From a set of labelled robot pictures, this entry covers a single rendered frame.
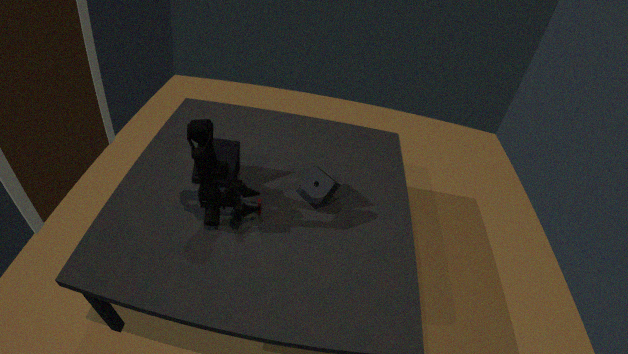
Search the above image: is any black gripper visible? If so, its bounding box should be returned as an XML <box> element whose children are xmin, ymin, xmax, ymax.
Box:
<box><xmin>221</xmin><ymin>180</ymin><xmax>261</xmax><ymax>221</ymax></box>

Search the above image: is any grey sloped panel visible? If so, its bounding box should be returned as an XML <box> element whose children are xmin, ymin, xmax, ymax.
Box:
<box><xmin>298</xmin><ymin>165</ymin><xmax>340</xmax><ymax>207</ymax></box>

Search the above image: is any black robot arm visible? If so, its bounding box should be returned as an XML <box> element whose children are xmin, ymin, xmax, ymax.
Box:
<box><xmin>187</xmin><ymin>119</ymin><xmax>241</xmax><ymax>226</ymax></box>

